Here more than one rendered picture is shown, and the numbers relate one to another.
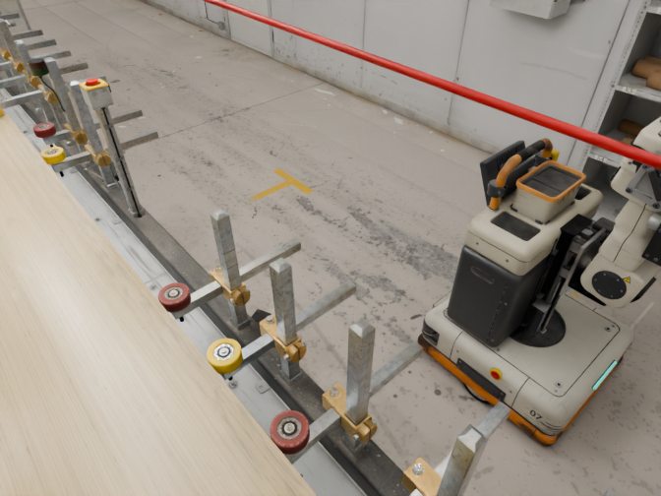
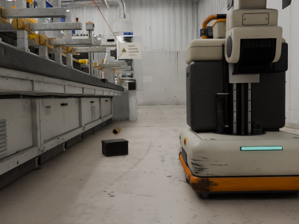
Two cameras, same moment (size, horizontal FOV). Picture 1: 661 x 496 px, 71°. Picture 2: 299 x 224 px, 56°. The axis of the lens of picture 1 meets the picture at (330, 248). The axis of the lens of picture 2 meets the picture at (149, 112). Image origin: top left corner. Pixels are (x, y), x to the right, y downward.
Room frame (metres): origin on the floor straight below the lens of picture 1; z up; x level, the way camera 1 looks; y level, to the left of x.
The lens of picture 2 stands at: (-0.24, -1.52, 0.49)
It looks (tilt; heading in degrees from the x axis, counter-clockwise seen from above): 3 degrees down; 42
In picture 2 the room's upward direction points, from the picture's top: 1 degrees counter-clockwise
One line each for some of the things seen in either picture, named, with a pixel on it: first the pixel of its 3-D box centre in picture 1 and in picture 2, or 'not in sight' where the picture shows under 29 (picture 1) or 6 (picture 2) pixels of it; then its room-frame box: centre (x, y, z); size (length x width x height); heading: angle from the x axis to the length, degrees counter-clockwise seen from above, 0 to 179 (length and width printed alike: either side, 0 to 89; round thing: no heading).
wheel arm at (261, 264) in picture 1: (240, 276); (76, 50); (0.98, 0.27, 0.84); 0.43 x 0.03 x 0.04; 131
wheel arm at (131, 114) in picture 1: (94, 126); (107, 67); (1.95, 1.06, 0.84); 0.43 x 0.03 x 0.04; 131
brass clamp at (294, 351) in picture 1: (282, 339); (58, 43); (0.75, 0.12, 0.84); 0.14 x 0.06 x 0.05; 41
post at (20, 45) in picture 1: (39, 92); (106, 68); (2.23, 1.43, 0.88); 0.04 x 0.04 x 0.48; 41
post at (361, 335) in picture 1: (357, 397); (42, 22); (0.54, -0.06, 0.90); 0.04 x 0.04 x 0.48; 41
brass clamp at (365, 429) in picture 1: (349, 413); (44, 42); (0.56, -0.04, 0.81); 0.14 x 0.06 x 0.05; 41
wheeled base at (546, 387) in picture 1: (521, 338); (239, 153); (1.28, -0.84, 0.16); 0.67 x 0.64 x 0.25; 41
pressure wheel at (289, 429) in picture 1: (290, 440); not in sight; (0.47, 0.08, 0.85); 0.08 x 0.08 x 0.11
